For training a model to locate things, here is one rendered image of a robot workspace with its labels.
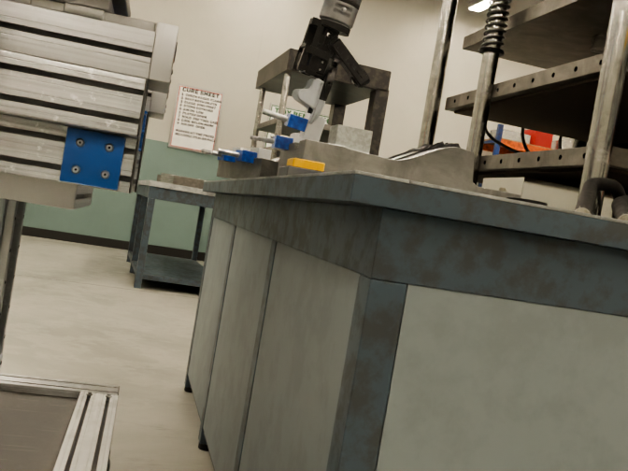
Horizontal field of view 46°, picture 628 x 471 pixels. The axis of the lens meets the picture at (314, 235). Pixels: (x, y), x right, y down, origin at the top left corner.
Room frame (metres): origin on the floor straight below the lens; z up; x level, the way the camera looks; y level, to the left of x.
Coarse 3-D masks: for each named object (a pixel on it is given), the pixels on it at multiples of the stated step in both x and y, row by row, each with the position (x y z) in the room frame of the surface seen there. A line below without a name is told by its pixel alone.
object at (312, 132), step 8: (264, 112) 1.56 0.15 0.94; (272, 112) 1.57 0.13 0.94; (280, 120) 1.58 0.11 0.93; (288, 120) 1.57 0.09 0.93; (296, 120) 1.56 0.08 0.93; (304, 120) 1.57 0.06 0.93; (320, 120) 1.57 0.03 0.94; (296, 128) 1.57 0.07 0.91; (304, 128) 1.57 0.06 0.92; (312, 128) 1.57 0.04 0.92; (320, 128) 1.57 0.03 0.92; (304, 136) 1.57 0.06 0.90; (312, 136) 1.57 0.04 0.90; (320, 136) 1.58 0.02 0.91
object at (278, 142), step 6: (252, 138) 1.67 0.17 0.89; (258, 138) 1.68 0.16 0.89; (264, 138) 1.68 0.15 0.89; (270, 138) 1.68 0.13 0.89; (276, 138) 1.67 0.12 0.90; (282, 138) 1.67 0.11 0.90; (288, 138) 1.67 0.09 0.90; (294, 138) 1.67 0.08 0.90; (300, 138) 1.68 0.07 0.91; (276, 144) 1.67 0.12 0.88; (282, 144) 1.67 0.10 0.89; (288, 144) 1.68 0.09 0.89
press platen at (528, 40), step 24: (552, 0) 2.32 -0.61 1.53; (576, 0) 2.19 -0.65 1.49; (600, 0) 2.15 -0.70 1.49; (528, 24) 2.49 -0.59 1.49; (552, 24) 2.45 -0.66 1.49; (576, 24) 2.41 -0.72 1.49; (600, 24) 2.37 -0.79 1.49; (504, 48) 2.83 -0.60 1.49; (528, 48) 2.78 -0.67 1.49; (552, 48) 2.72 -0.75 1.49; (576, 48) 2.67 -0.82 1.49
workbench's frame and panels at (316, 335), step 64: (256, 192) 1.58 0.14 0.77; (320, 192) 1.04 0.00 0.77; (384, 192) 0.90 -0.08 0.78; (448, 192) 0.92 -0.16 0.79; (256, 256) 1.75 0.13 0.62; (320, 256) 1.17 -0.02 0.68; (384, 256) 0.92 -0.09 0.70; (448, 256) 0.94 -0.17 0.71; (512, 256) 0.97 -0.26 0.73; (576, 256) 0.99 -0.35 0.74; (256, 320) 1.62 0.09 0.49; (320, 320) 1.12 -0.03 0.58; (384, 320) 0.93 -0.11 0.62; (448, 320) 0.95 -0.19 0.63; (512, 320) 0.97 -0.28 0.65; (576, 320) 0.99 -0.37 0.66; (192, 384) 2.59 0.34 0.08; (256, 384) 1.50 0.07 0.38; (320, 384) 1.06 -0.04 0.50; (384, 384) 0.93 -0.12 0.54; (448, 384) 0.95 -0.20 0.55; (512, 384) 0.98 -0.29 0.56; (576, 384) 1.00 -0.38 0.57; (256, 448) 1.41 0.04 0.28; (320, 448) 1.01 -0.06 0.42; (384, 448) 0.94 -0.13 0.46; (448, 448) 0.96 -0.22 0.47; (512, 448) 0.98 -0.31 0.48; (576, 448) 1.00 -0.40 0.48
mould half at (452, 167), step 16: (304, 144) 1.52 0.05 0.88; (320, 144) 1.52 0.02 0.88; (320, 160) 1.52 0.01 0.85; (336, 160) 1.53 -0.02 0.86; (352, 160) 1.54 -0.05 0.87; (368, 160) 1.55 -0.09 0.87; (384, 160) 1.55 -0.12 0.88; (400, 160) 1.56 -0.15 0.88; (416, 160) 1.57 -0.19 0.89; (432, 160) 1.58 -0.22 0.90; (448, 160) 1.59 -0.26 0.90; (464, 160) 1.60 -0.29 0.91; (400, 176) 1.56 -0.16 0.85; (416, 176) 1.57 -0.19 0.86; (432, 176) 1.58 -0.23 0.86; (448, 176) 1.59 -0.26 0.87; (464, 176) 1.60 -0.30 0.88; (480, 192) 1.61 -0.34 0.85; (496, 192) 1.62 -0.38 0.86
